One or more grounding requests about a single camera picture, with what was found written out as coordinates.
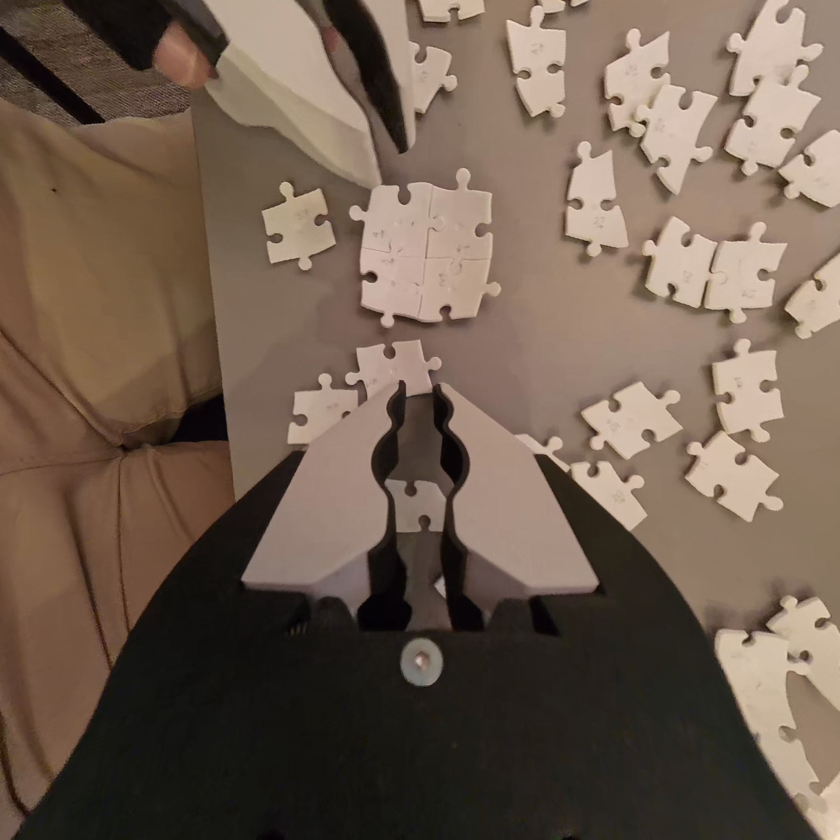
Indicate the single white puzzle piece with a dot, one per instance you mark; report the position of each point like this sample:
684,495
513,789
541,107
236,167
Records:
400,364

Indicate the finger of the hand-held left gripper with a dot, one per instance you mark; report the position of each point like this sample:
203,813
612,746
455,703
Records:
394,52
282,72

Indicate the assembled white puzzle section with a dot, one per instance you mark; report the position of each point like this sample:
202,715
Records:
426,249

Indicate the scattered loose white puzzle pieces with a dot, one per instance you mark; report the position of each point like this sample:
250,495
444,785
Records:
682,262

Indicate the person's left hand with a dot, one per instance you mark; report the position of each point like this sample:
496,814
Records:
187,62

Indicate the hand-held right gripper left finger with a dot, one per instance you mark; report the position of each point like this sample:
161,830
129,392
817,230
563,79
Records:
315,518

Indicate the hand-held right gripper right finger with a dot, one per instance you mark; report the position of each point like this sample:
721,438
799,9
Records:
525,518

